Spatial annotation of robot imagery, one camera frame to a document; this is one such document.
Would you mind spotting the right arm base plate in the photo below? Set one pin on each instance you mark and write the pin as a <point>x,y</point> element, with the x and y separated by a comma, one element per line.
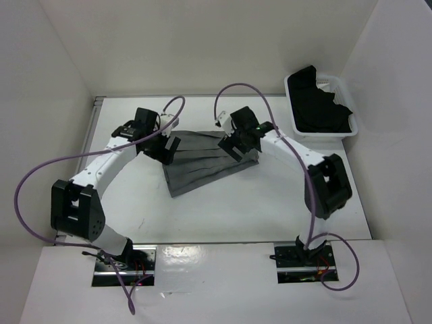
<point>296,265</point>

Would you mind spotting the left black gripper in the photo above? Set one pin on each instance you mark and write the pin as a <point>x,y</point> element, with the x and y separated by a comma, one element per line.
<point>164,155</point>

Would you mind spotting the grey pleated skirt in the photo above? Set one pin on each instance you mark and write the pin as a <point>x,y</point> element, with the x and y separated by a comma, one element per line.
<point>199,160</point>

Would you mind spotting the white plastic basket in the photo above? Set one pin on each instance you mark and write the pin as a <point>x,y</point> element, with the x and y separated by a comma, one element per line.
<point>331,84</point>

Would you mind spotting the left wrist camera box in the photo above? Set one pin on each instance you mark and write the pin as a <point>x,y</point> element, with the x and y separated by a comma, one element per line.
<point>167,123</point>

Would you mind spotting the black skirt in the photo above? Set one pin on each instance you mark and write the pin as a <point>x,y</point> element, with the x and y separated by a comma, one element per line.
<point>314,109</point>

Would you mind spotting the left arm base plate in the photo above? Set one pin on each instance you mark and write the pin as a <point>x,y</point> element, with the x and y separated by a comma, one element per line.
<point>139,270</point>

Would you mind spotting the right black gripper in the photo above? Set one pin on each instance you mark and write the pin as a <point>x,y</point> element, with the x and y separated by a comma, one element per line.
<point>229,142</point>

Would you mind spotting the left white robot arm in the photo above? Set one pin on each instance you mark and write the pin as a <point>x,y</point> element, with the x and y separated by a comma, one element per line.
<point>76,207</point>

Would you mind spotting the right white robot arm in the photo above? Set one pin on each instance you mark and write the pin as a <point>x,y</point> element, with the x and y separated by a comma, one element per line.
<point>326,185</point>

